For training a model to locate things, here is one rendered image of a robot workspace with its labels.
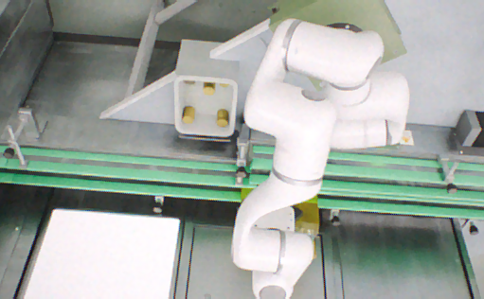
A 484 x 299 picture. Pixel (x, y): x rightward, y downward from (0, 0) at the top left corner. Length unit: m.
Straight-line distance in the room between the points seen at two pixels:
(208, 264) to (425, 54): 0.87
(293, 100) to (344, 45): 0.12
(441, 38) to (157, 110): 0.85
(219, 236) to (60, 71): 1.02
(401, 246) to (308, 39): 1.06
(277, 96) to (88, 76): 1.46
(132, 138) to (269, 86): 0.87
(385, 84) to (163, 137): 0.82
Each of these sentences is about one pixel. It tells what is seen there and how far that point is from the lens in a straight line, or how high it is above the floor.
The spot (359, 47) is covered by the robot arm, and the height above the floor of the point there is 1.24.
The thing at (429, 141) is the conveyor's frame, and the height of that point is 0.83.
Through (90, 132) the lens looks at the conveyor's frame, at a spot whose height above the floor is 0.82.
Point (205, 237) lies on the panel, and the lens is 1.55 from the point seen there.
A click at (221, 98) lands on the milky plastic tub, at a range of 1.47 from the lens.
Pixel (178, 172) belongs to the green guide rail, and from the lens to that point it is 1.48.
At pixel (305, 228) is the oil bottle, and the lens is 1.43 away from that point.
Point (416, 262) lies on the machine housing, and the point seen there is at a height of 1.07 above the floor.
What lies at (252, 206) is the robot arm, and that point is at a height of 1.39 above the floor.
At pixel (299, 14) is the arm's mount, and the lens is 1.20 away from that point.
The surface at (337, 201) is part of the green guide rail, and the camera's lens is 1.57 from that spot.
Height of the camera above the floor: 1.84
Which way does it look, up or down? 41 degrees down
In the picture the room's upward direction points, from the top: 177 degrees counter-clockwise
